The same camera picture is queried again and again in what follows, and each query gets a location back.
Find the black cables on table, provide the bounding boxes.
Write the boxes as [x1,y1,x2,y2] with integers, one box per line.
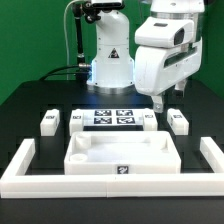
[39,64,92,82]

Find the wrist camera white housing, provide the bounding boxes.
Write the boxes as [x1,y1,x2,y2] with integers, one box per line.
[135,17,194,48]

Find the white U-shaped obstacle frame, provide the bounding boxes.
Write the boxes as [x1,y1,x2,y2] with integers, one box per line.
[0,137,224,198]

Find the fiducial marker base sheet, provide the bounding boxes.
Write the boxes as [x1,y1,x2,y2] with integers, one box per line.
[83,109,143,126]

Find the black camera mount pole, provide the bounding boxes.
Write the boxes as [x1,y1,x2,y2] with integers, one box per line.
[72,0,125,81]

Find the grey cable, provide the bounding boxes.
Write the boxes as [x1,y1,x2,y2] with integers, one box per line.
[63,0,81,67]

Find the white desk top tray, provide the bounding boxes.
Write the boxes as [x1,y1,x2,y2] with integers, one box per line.
[64,131,181,175]

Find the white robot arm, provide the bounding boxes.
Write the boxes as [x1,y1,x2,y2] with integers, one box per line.
[87,0,216,113]

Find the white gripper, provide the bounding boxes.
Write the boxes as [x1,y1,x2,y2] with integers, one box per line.
[135,41,202,112]

